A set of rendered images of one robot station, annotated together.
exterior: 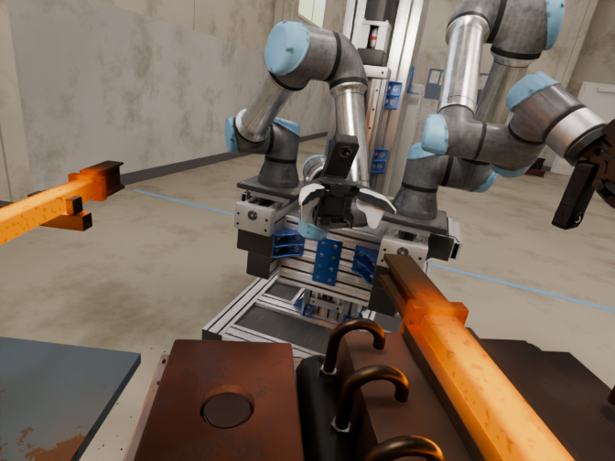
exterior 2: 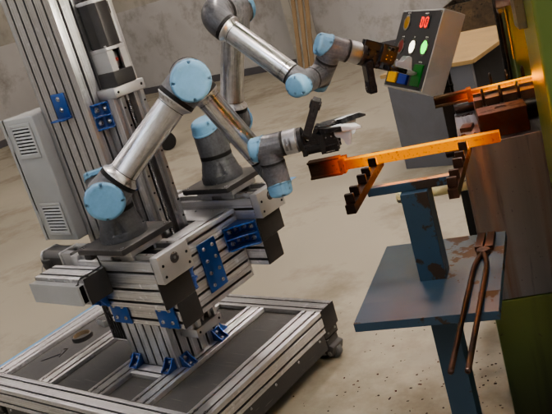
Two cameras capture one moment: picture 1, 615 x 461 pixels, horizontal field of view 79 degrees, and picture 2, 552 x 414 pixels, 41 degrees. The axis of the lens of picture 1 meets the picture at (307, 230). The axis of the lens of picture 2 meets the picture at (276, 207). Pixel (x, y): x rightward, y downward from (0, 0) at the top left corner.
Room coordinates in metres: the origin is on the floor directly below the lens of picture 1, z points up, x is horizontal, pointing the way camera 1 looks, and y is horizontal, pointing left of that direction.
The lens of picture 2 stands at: (-0.06, 1.96, 1.44)
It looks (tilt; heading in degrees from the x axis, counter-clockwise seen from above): 17 degrees down; 295
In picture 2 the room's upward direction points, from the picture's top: 16 degrees counter-clockwise
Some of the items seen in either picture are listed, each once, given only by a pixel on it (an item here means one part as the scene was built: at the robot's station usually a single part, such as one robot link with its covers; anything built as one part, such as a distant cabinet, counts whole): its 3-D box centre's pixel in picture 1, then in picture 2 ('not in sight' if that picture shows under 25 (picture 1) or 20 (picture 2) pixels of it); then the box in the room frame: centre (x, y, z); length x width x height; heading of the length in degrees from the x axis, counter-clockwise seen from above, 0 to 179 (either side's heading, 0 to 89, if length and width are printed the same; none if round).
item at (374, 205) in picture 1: (375, 212); (351, 124); (0.61, -0.11, 0.98); 0.09 x 0.03 x 0.06; 45
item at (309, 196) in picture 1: (307, 206); (347, 134); (0.59, 0.01, 0.98); 0.09 x 0.03 x 0.06; 153
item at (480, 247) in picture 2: not in sight; (475, 292); (0.22, 0.55, 0.73); 0.60 x 0.04 x 0.01; 91
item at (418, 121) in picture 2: not in sight; (468, 91); (0.74, -3.29, 0.33); 1.24 x 0.64 x 0.66; 77
